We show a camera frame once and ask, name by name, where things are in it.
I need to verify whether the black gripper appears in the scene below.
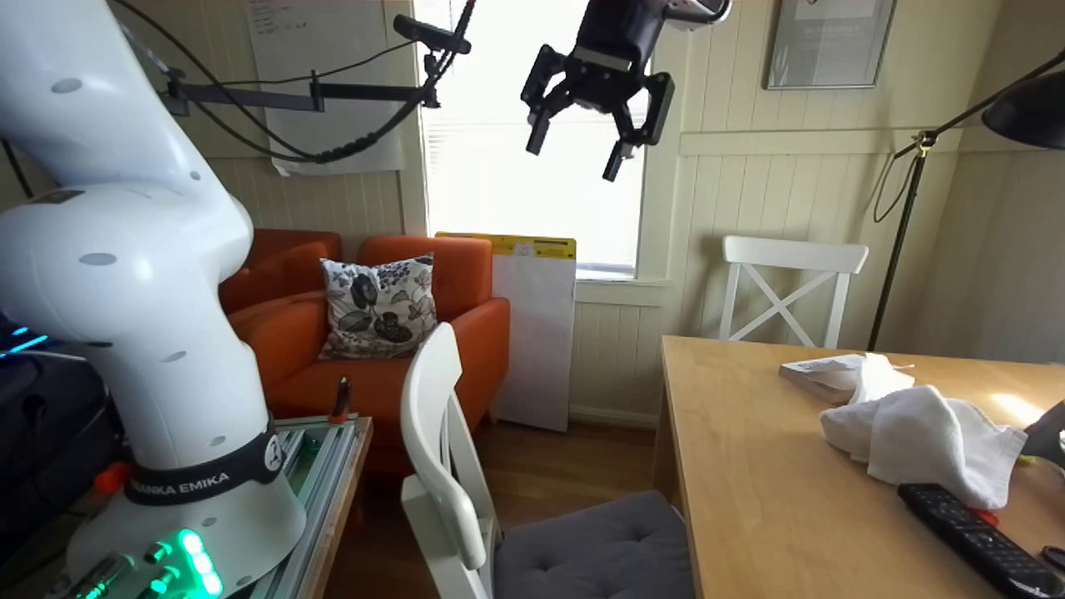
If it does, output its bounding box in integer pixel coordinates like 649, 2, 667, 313
518, 0, 675, 182

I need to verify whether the white wooden chair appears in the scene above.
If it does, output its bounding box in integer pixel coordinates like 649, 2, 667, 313
715, 233, 873, 351
395, 321, 503, 599

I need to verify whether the bright window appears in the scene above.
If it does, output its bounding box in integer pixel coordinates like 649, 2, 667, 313
413, 0, 659, 277

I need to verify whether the white board yellow strip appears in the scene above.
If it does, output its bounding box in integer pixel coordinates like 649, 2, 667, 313
437, 231, 580, 436

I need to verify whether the floral patterned pillow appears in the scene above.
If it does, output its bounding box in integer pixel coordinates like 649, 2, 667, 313
316, 252, 443, 364

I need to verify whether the orange armchair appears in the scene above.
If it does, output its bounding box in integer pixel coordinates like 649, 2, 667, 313
215, 233, 512, 479
215, 226, 347, 313

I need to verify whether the light wooden table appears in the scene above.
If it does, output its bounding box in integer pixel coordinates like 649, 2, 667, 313
654, 332, 1065, 599

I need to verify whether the black floor lamp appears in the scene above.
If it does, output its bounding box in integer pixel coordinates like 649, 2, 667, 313
863, 47, 1065, 352

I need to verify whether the grey tufted seat cushion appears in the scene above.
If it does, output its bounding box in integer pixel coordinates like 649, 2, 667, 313
494, 490, 697, 599

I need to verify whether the white crumpled cloth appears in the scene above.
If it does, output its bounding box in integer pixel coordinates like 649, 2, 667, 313
778, 351, 1030, 513

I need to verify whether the robot stand table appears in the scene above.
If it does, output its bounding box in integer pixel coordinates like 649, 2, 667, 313
0, 412, 376, 599

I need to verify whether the black remote control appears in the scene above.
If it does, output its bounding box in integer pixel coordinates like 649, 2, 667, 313
895, 479, 1065, 599

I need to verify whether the orange red knob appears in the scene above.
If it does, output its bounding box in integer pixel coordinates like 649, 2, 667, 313
93, 463, 133, 499

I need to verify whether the black stereo camera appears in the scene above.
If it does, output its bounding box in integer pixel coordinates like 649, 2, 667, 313
391, 11, 475, 56

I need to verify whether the framed wall picture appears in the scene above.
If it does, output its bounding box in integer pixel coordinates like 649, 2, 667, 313
762, 0, 899, 93

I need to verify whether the white wall paper sheet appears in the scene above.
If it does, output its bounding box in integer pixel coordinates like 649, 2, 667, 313
243, 0, 411, 179

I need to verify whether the black cable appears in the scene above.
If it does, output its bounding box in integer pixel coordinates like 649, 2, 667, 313
111, 0, 481, 168

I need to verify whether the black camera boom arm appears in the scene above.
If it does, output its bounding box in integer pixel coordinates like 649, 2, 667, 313
163, 47, 443, 115

